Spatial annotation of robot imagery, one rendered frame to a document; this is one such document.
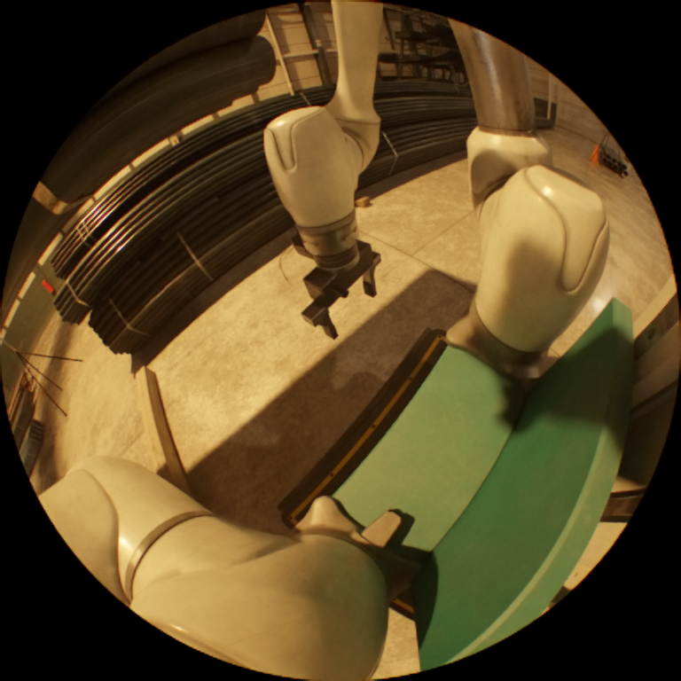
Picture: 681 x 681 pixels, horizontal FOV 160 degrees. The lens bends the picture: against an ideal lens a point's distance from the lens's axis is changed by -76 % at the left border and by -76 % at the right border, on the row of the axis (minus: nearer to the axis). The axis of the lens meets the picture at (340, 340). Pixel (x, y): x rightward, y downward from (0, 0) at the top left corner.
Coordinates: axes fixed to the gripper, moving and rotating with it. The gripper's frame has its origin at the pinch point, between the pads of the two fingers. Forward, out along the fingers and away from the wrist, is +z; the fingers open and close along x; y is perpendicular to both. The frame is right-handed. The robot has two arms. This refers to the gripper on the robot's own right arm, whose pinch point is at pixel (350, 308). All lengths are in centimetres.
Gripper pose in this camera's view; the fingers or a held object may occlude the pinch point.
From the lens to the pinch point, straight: 51.4
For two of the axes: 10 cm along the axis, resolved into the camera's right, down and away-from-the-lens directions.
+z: 2.0, 5.2, 8.3
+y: 7.4, 4.8, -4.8
